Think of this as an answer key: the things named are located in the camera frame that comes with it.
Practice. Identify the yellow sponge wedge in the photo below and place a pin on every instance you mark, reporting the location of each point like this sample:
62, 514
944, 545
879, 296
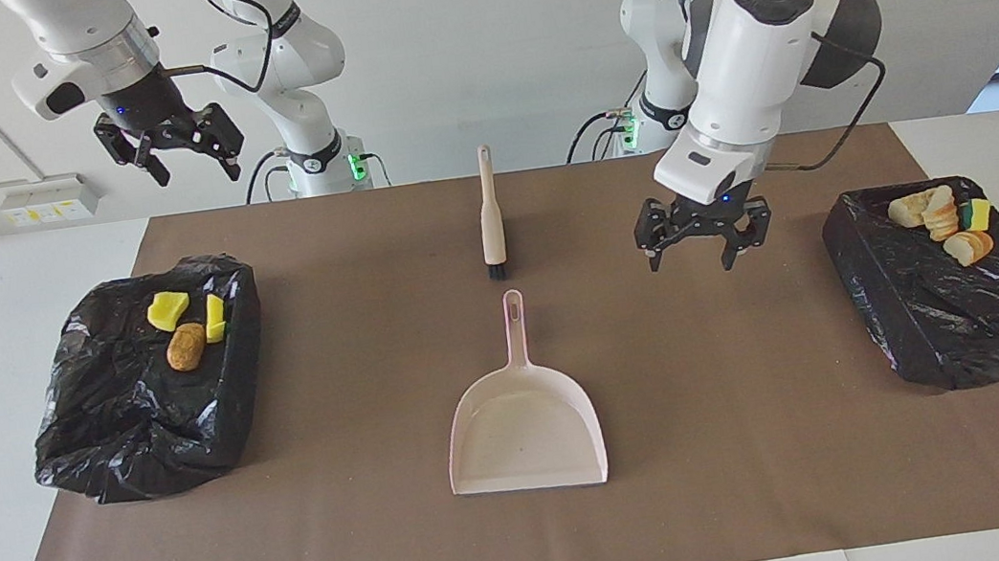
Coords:
977, 214

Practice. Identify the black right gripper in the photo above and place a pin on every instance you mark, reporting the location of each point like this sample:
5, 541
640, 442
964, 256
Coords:
148, 105

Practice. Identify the white wall socket box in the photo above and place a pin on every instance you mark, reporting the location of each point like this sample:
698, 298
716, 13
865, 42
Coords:
50, 198

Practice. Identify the smooth black bag lined bin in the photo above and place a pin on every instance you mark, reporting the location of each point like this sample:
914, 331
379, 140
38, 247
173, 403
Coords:
948, 318

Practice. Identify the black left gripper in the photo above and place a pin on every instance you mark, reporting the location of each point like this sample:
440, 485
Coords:
708, 212

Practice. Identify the brown foam lump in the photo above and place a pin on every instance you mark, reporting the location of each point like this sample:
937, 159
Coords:
186, 347

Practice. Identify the yellow sponge piece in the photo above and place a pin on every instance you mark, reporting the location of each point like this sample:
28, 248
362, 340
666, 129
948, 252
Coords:
215, 316
168, 311

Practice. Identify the brown table mat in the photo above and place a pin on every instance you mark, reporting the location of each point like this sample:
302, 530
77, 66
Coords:
731, 501

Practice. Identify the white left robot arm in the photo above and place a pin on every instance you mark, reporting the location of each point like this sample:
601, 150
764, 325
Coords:
751, 64

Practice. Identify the crumpled black bag lined bin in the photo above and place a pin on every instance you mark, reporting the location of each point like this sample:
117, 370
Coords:
143, 434

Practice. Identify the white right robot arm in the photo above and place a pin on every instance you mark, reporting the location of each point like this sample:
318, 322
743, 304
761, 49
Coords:
287, 57

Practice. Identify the beige foam chunk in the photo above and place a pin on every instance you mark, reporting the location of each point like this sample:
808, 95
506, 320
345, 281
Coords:
907, 210
941, 215
968, 248

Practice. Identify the pale pink plastic dustpan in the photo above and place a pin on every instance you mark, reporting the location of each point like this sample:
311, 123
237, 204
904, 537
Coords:
524, 432

